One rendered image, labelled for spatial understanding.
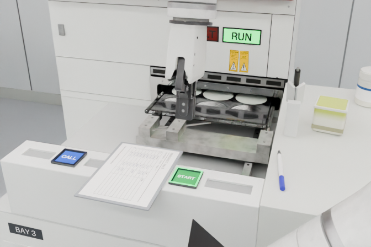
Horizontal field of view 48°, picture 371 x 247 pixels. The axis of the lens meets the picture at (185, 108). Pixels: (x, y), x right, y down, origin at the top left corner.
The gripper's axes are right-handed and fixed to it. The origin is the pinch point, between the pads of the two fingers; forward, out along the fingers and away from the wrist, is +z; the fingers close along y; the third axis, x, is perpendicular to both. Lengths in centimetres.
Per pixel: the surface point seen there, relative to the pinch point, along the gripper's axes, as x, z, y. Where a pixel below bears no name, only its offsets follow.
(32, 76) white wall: -192, 44, -221
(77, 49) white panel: -57, -1, -59
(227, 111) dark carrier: -1, 12, -50
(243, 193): 11.8, 15.5, -2.0
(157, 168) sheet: -6.4, 14.6, -4.7
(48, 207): -29.4, 26.0, -1.0
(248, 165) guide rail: 9.2, 20.5, -30.9
